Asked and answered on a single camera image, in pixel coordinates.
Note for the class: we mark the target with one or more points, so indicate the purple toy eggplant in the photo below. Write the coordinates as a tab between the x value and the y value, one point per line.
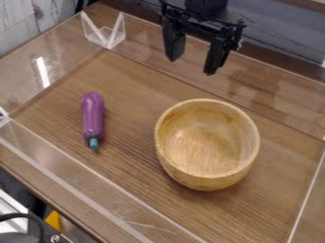
92	117

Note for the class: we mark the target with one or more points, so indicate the clear acrylic tray wall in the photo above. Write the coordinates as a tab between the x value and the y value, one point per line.
94	203

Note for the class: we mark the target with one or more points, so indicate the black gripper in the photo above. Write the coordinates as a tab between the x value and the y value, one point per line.
206	19

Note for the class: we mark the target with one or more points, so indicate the yellow black equipment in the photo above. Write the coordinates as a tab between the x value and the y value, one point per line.
58	231

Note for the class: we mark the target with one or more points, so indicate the brown wooden bowl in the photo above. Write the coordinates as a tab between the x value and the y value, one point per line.
207	143

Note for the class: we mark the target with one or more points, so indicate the clear acrylic corner bracket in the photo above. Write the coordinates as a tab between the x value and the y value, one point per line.
105	37

